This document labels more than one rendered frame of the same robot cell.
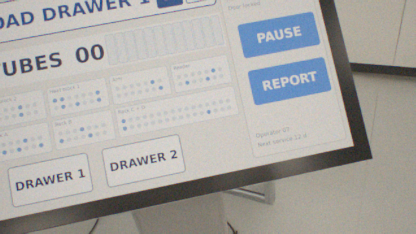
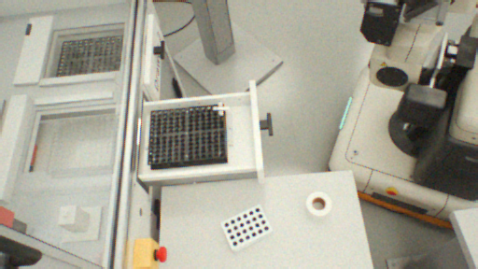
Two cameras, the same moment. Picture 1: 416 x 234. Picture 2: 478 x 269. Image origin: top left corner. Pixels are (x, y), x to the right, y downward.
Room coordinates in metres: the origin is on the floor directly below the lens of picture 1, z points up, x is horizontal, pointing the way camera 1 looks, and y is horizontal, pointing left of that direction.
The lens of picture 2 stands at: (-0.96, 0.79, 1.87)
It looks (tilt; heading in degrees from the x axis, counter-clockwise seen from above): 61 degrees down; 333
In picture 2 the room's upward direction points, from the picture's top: 12 degrees counter-clockwise
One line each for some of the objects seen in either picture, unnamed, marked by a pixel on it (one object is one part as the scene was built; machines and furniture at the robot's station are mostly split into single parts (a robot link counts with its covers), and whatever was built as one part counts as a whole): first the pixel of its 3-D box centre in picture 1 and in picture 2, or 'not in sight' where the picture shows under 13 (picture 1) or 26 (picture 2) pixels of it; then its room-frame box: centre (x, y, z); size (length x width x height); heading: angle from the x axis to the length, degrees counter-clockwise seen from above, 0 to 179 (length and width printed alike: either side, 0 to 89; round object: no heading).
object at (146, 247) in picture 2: not in sight; (147, 255); (-0.60, 0.93, 0.88); 0.07 x 0.05 x 0.07; 146
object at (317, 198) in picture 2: not in sight; (317, 205); (-0.75, 0.48, 0.78); 0.07 x 0.07 x 0.04
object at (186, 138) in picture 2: not in sight; (189, 137); (-0.38, 0.66, 0.87); 0.22 x 0.18 x 0.06; 56
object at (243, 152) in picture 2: not in sight; (186, 139); (-0.38, 0.67, 0.86); 0.40 x 0.26 x 0.06; 56
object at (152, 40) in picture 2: not in sight; (153, 57); (-0.06, 0.58, 0.87); 0.29 x 0.02 x 0.11; 146
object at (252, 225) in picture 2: not in sight; (246, 228); (-0.68, 0.68, 0.78); 0.12 x 0.08 x 0.04; 77
